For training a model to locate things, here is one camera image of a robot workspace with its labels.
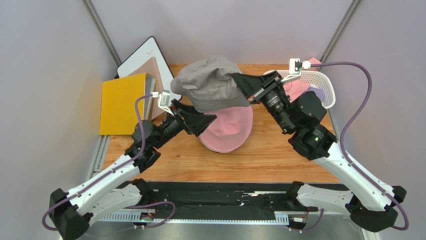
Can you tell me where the pink bucket hat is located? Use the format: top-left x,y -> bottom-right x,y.
199,106 -> 254,154

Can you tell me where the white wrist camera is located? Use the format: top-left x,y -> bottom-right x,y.
280,58 -> 312,84
151,90 -> 173,115

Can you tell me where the yellow binder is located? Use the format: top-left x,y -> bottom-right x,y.
99,72 -> 156,136

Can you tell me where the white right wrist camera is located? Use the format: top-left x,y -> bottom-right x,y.
280,58 -> 312,84

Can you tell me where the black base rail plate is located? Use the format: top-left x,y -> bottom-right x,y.
139,181 -> 319,221

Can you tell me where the small pink box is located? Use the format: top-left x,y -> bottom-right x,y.
308,57 -> 322,71

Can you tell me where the grey hat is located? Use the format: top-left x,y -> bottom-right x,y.
170,55 -> 250,113

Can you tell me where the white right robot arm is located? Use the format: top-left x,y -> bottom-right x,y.
231,71 -> 407,233

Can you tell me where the white board black frame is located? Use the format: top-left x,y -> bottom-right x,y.
116,36 -> 182,100

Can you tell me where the white perforated plastic basket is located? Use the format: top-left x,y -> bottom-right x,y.
262,68 -> 336,110

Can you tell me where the pink brown folder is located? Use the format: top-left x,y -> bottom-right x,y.
129,57 -> 165,120

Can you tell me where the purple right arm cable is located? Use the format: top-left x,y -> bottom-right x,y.
288,61 -> 410,233

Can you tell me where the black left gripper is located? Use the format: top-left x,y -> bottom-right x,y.
152,99 -> 217,150

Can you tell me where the lavender cloth in basket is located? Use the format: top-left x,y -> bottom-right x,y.
306,86 -> 325,102

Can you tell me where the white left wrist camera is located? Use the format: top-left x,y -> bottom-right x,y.
151,90 -> 173,115

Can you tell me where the pink cloth in basket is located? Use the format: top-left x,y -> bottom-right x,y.
283,79 -> 311,102

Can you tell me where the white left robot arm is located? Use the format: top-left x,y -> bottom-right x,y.
45,99 -> 217,240

